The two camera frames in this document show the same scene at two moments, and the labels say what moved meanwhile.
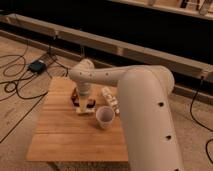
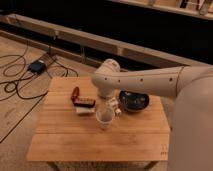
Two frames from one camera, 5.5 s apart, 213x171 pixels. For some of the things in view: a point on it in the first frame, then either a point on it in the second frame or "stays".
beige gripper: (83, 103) to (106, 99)
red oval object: (75, 96) stays
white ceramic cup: (105, 116) stays
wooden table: (63, 134) stays
